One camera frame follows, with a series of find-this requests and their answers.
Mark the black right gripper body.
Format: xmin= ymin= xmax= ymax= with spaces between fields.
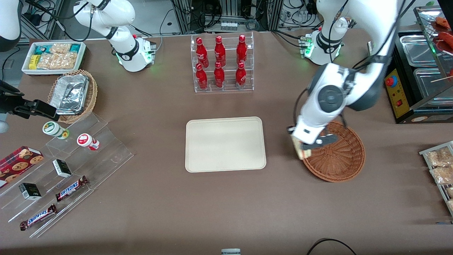
xmin=0 ymin=81 xmax=38 ymax=119

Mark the triangle sandwich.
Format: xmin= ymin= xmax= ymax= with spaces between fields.
xmin=292 ymin=136 xmax=312 ymax=160

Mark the aluminium foil tray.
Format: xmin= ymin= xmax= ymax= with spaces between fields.
xmin=50 ymin=74 xmax=89 ymax=114

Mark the brown round wicker basket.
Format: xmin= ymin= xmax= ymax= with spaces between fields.
xmin=302 ymin=120 xmax=366 ymax=183

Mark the light wicker basket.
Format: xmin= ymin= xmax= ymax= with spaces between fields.
xmin=48 ymin=70 xmax=98 ymax=124

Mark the beige plastic serving tray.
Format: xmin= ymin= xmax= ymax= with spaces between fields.
xmin=185 ymin=117 xmax=266 ymax=173

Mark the green lid yogurt cup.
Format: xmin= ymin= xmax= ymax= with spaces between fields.
xmin=42 ymin=121 xmax=69 ymax=140

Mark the white rectangular snack bin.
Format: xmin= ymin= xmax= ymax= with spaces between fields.
xmin=22 ymin=41 xmax=86 ymax=76

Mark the red lid yogurt cup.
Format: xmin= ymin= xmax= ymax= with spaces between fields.
xmin=77 ymin=134 xmax=100 ymax=151

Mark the large clear peanut bag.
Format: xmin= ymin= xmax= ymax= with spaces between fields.
xmin=37 ymin=52 xmax=78 ymax=70

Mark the small black carton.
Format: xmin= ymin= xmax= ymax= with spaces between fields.
xmin=52 ymin=159 xmax=72 ymax=178
xmin=19 ymin=183 xmax=42 ymax=200

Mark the red tartan cookie box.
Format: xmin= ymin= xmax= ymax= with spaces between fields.
xmin=0 ymin=146 xmax=44 ymax=188

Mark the clear acrylic step shelf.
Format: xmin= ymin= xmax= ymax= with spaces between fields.
xmin=0 ymin=113 xmax=134 ymax=238

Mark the snickers chocolate bar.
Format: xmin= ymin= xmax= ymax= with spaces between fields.
xmin=55 ymin=176 xmax=89 ymax=202
xmin=20 ymin=204 xmax=57 ymax=231

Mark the clear acrylic bottle rack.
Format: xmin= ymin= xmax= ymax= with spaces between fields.
xmin=190 ymin=32 xmax=254 ymax=93

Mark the red cola bottle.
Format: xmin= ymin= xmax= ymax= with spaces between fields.
xmin=196 ymin=63 xmax=208 ymax=90
xmin=214 ymin=61 xmax=225 ymax=88
xmin=235 ymin=62 xmax=247 ymax=89
xmin=236 ymin=35 xmax=248 ymax=65
xmin=196 ymin=37 xmax=209 ymax=68
xmin=214 ymin=36 xmax=226 ymax=67

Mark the black food warmer cabinet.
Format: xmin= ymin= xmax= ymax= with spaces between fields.
xmin=368 ymin=5 xmax=453 ymax=124

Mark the steel warmer pan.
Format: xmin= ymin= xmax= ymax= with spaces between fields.
xmin=413 ymin=67 xmax=453 ymax=98
xmin=400 ymin=35 xmax=439 ymax=68

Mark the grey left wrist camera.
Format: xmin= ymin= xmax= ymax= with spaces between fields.
xmin=311 ymin=134 xmax=341 ymax=146

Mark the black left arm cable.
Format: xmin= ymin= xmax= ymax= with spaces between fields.
xmin=293 ymin=88 xmax=309 ymax=130

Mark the black looped floor cable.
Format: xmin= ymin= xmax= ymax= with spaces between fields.
xmin=306 ymin=238 xmax=358 ymax=255

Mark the thin black base cable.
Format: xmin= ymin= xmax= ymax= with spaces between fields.
xmin=155 ymin=9 xmax=177 ymax=53

